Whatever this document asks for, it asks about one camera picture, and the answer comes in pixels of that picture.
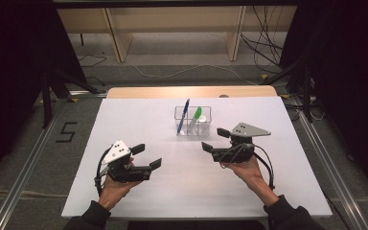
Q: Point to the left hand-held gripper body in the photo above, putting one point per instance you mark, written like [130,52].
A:
[116,153]

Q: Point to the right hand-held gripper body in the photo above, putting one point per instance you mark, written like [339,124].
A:
[249,130]

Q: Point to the clear plastic pen holder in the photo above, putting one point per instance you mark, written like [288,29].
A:
[208,127]

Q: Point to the green highlighter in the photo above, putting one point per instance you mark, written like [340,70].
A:
[197,113]

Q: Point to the blue pen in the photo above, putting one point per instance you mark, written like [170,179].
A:
[182,117]

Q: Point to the person's left hand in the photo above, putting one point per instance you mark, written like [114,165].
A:
[115,190]

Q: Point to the person's right hand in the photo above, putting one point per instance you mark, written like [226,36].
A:
[249,172]

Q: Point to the yellow tape piece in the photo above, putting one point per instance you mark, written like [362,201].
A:
[264,76]
[284,95]
[74,100]

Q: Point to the black metal stand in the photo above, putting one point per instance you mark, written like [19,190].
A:
[306,96]

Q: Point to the black tripod stand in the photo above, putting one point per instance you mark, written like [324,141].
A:
[46,102]

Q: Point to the beige wooden desk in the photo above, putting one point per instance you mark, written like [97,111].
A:
[172,19]

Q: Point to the dark curtain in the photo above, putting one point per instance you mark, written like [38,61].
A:
[357,64]
[6,64]

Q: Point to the short aluminium rail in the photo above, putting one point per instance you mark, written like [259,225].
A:
[87,94]

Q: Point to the long aluminium floor rail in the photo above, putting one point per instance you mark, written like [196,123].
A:
[332,179]
[22,179]

